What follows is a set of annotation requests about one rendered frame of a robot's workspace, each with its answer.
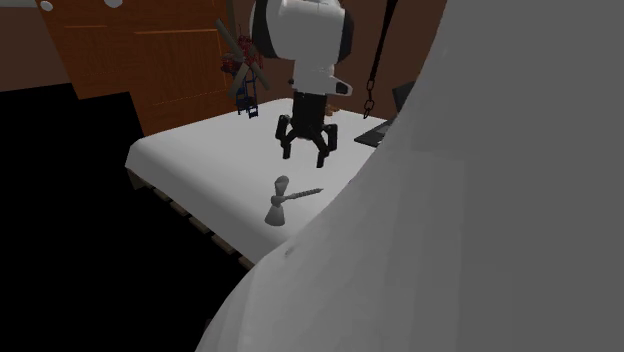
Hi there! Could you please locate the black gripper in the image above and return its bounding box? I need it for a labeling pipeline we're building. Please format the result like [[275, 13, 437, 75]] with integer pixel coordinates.
[[275, 90, 339, 170]]

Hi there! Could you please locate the black laptop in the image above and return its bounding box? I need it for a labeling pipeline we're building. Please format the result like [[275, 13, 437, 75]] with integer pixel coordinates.
[[353, 80, 417, 149]]

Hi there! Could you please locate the toy windmill with blue ladder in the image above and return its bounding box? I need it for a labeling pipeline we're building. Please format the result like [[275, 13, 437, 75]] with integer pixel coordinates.
[[214, 18, 271, 120]]

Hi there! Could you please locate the bed with white mattress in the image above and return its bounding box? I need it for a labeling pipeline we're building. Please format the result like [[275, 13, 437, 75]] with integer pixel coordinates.
[[124, 97, 391, 272]]

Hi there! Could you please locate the orange-brown wooden wardrobe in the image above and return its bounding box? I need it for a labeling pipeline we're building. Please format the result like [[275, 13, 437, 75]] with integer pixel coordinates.
[[35, 0, 245, 138]]

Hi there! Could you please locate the grey hourglass cup with handle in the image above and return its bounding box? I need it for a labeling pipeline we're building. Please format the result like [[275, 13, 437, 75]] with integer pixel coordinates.
[[264, 175, 325, 228]]

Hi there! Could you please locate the black hanging chain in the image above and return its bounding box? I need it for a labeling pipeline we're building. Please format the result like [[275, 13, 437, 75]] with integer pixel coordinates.
[[362, 0, 399, 120]]

